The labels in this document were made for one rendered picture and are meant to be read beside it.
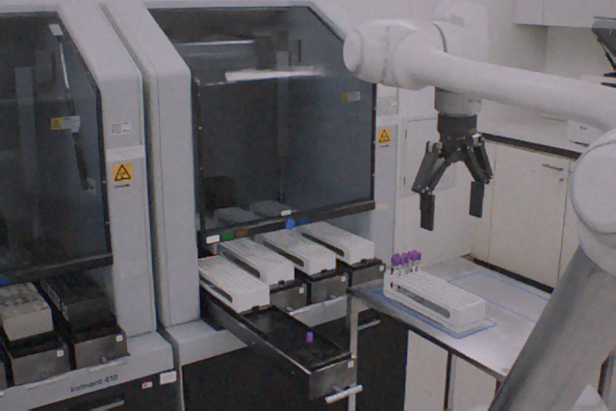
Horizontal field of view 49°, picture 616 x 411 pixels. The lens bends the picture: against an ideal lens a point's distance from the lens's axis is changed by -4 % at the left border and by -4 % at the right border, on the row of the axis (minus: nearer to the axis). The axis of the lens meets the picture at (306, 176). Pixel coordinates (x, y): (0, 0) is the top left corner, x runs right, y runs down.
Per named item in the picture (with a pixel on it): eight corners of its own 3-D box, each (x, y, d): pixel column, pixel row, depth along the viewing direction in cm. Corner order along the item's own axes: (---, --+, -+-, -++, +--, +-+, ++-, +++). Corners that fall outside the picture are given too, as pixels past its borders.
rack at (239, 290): (189, 281, 207) (188, 261, 205) (218, 273, 212) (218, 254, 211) (238, 317, 183) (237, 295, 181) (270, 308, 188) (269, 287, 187)
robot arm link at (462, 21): (461, 77, 135) (407, 80, 129) (464, -3, 131) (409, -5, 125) (500, 84, 126) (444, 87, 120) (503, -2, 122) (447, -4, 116)
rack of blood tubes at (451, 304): (382, 294, 194) (383, 272, 192) (409, 285, 199) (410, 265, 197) (457, 333, 169) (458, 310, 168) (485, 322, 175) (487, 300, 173)
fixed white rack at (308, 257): (257, 250, 232) (257, 233, 231) (283, 244, 238) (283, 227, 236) (309, 279, 209) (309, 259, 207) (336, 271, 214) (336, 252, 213)
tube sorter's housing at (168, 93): (83, 400, 284) (48, 3, 245) (254, 350, 331) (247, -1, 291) (196, 561, 199) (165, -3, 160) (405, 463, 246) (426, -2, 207)
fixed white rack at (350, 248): (295, 242, 241) (295, 224, 239) (320, 237, 246) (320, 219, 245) (349, 268, 217) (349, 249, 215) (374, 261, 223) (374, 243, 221)
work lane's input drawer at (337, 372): (179, 299, 210) (177, 271, 208) (219, 289, 218) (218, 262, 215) (320, 410, 152) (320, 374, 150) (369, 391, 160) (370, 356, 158)
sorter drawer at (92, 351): (13, 281, 221) (11, 255, 219) (55, 272, 229) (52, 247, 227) (82, 378, 164) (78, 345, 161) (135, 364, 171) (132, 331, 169)
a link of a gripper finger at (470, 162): (449, 144, 133) (453, 140, 133) (473, 182, 139) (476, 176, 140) (464, 148, 130) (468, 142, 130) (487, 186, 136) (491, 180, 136)
